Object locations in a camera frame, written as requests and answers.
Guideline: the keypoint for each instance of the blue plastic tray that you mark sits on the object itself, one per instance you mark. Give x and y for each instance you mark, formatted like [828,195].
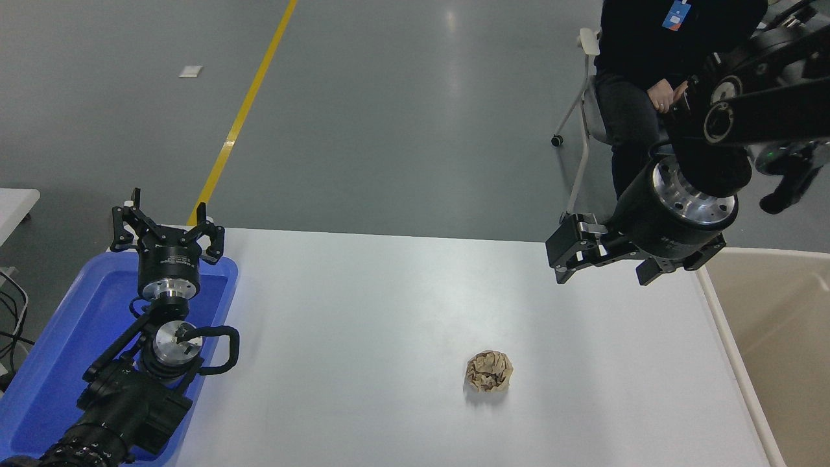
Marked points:
[65,337]

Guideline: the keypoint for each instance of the person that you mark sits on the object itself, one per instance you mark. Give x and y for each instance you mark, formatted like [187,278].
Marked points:
[635,39]

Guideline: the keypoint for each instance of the person's right hand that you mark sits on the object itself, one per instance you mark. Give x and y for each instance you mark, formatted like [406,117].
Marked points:
[663,97]

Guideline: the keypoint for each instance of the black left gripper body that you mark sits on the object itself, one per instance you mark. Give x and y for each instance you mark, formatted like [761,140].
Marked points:
[168,263]

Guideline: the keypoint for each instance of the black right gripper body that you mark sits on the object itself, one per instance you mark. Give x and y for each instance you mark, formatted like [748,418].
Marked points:
[642,220]

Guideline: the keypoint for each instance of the small white side table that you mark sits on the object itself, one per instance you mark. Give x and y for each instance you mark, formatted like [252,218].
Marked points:
[13,207]

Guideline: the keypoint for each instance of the large pale bin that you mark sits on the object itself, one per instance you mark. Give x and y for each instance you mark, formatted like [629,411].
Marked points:
[778,337]

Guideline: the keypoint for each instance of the person's left hand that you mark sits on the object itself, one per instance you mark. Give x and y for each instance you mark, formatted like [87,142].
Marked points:
[681,92]

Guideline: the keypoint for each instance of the white wheeled chair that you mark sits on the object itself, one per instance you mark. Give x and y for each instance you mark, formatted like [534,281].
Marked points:
[589,40]

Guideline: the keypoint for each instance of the id badge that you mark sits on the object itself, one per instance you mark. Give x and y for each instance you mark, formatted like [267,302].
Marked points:
[676,15]

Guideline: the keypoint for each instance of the tan paper ball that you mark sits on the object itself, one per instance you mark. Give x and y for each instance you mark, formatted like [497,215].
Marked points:
[489,371]

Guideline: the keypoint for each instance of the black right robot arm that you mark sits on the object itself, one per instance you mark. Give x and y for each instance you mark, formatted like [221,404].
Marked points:
[765,110]

